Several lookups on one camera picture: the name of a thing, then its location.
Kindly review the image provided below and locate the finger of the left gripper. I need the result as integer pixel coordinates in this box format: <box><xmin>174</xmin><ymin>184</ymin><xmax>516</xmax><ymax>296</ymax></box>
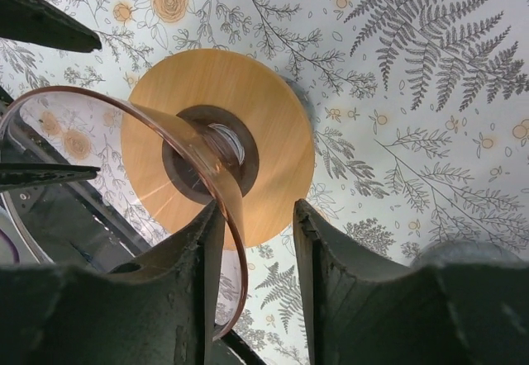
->
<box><xmin>1</xmin><ymin>163</ymin><xmax>100</xmax><ymax>185</ymax></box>
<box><xmin>1</xmin><ymin>0</ymin><xmax>102</xmax><ymax>53</ymax></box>

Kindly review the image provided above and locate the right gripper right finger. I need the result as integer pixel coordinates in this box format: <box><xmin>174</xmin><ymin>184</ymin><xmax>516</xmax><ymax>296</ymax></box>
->
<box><xmin>293</xmin><ymin>200</ymin><xmax>528</xmax><ymax>364</ymax></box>

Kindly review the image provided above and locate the floral table mat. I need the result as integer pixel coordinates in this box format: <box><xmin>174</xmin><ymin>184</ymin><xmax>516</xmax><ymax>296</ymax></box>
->
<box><xmin>0</xmin><ymin>0</ymin><xmax>529</xmax><ymax>365</ymax></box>

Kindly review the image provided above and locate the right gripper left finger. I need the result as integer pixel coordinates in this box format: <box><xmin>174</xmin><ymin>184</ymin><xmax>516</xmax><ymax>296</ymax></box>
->
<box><xmin>1</xmin><ymin>203</ymin><xmax>225</xmax><ymax>364</ymax></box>

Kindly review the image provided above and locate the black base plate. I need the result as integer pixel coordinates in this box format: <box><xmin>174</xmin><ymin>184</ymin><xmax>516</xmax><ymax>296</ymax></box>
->
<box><xmin>1</xmin><ymin>87</ymin><xmax>264</xmax><ymax>364</ymax></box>

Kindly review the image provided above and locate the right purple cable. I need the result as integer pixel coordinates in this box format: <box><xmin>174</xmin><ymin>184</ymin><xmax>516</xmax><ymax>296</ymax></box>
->
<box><xmin>0</xmin><ymin>228</ymin><xmax>20</xmax><ymax>263</ymax></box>

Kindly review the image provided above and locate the glass coffee server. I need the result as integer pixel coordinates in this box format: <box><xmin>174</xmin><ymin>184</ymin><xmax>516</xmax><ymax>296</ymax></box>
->
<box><xmin>411</xmin><ymin>240</ymin><xmax>522</xmax><ymax>269</ymax></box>

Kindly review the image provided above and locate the glass carafe brown band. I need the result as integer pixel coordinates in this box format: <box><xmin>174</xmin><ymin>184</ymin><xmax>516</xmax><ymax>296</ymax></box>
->
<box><xmin>281</xmin><ymin>76</ymin><xmax>317</xmax><ymax>130</ymax></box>

